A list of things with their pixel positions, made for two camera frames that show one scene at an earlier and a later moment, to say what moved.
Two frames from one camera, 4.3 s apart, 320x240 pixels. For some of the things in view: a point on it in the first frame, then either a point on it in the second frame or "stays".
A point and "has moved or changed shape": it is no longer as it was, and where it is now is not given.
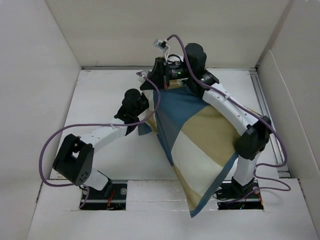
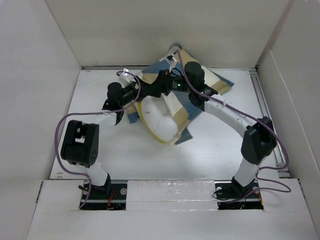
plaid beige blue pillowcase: [199, 142] has moved or changed shape
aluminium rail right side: [275, 144] stays
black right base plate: [230, 195] stays
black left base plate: [97, 200] stays
